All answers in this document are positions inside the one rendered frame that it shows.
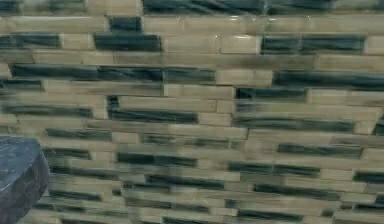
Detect dark grey stone countertop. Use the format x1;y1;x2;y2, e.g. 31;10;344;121
0;135;51;224

